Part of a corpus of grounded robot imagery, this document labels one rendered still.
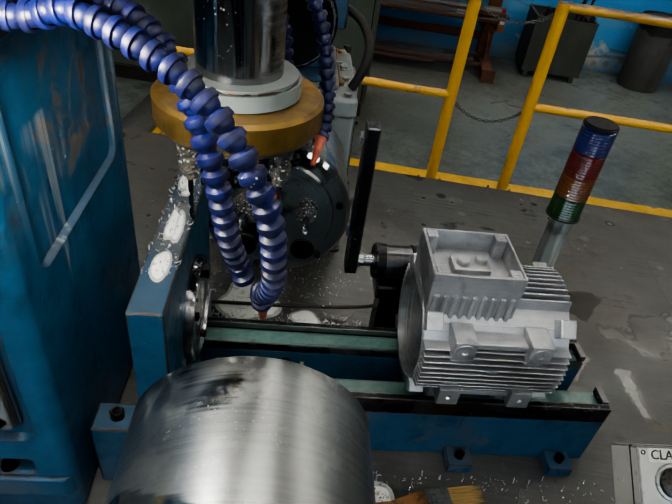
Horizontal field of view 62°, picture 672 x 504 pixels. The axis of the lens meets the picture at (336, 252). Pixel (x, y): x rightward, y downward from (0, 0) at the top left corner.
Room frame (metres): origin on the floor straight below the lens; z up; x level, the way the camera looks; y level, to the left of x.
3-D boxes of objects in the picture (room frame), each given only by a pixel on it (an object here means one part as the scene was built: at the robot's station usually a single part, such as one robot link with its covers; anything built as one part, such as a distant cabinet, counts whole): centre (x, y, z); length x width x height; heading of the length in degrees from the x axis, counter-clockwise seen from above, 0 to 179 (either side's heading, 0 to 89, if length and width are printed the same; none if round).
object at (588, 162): (0.93, -0.42, 1.14); 0.06 x 0.06 x 0.04
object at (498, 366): (0.60, -0.22, 1.01); 0.20 x 0.19 x 0.19; 97
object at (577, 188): (0.93, -0.42, 1.10); 0.06 x 0.06 x 0.04
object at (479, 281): (0.60, -0.18, 1.11); 0.12 x 0.11 x 0.07; 97
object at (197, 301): (0.56, 0.18, 1.02); 0.15 x 0.02 x 0.15; 7
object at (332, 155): (0.90, 0.12, 1.04); 0.41 x 0.25 x 0.25; 7
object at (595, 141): (0.93, -0.42, 1.19); 0.06 x 0.06 x 0.04
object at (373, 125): (0.72, -0.03, 1.12); 0.04 x 0.03 x 0.26; 97
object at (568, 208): (0.93, -0.42, 1.05); 0.06 x 0.06 x 0.04
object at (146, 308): (0.55, 0.24, 0.97); 0.30 x 0.11 x 0.34; 7
